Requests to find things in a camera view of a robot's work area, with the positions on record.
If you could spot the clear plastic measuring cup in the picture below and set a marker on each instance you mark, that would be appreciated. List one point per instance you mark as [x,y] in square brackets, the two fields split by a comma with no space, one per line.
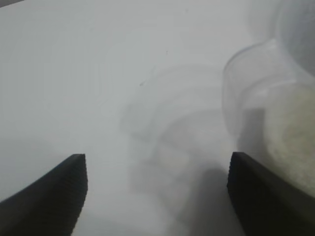
[246,81]

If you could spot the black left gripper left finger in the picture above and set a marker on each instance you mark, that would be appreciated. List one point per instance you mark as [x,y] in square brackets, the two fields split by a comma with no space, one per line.
[49,196]

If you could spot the white uncooked rice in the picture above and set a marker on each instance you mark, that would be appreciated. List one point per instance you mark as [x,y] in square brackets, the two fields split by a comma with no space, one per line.
[292,137]

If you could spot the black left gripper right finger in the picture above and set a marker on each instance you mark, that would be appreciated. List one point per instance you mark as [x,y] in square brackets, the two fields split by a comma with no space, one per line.
[265,196]

